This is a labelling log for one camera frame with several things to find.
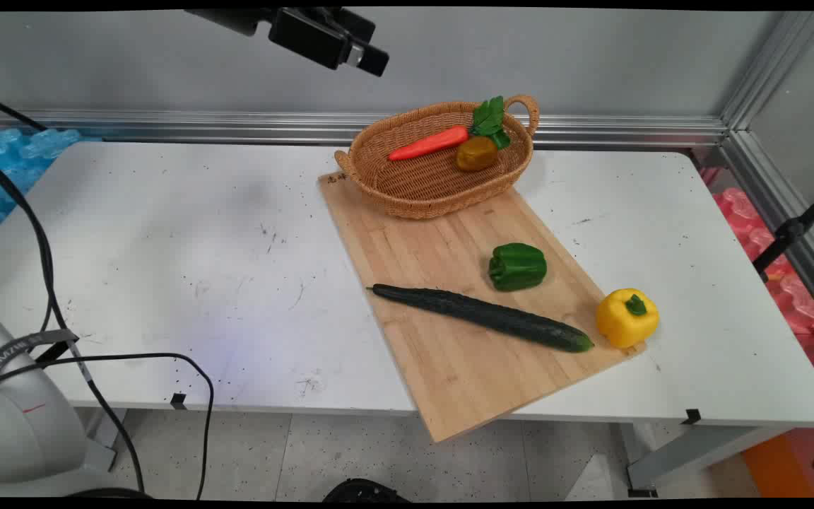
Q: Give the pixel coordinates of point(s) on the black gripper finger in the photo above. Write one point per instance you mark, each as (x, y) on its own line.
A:
(308, 37)
(372, 60)

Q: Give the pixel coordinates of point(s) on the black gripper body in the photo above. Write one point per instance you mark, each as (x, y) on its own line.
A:
(227, 17)

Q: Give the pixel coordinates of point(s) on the brown yellow toy potato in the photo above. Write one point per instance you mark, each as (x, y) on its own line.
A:
(477, 154)

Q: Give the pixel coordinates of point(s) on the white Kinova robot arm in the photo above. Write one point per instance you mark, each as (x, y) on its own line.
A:
(18, 424)

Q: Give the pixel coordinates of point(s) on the orange toy carrot green leaves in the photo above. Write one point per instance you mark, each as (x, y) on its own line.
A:
(428, 143)

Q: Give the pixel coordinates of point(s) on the woven wicker basket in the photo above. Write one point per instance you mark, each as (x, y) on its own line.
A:
(425, 187)

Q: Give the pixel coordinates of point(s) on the green toy bell pepper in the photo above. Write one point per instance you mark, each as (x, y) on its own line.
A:
(518, 266)

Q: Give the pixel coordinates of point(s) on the blue foam mat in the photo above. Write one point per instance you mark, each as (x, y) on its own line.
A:
(4, 170)

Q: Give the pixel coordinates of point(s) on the dark green toy cucumber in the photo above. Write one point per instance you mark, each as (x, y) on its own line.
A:
(481, 316)

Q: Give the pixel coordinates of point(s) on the wooden cutting board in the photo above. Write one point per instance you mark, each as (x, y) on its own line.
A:
(463, 367)

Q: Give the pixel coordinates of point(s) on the yellow toy bell pepper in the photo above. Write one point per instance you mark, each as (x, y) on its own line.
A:
(626, 322)

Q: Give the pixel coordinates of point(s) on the black tape mark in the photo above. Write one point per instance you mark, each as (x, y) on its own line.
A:
(692, 416)
(178, 400)

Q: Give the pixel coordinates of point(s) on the black round floor object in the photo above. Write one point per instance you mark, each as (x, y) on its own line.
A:
(364, 491)

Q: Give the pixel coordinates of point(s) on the white table leg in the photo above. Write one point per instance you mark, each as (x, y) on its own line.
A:
(99, 438)
(697, 452)

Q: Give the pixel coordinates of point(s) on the black tripod stand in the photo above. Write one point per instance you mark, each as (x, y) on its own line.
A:
(792, 230)

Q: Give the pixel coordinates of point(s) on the pink foam mat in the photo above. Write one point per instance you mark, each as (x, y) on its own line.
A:
(788, 290)

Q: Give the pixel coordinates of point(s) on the orange floor mat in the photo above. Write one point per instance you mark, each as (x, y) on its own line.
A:
(781, 466)

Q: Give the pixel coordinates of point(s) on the horizontal aluminium frame rail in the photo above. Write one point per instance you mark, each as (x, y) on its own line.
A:
(237, 127)

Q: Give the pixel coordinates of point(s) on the upright aluminium frame post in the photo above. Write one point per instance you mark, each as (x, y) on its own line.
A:
(774, 67)

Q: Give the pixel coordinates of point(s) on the side aluminium frame rail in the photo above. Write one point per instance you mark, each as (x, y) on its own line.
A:
(781, 205)

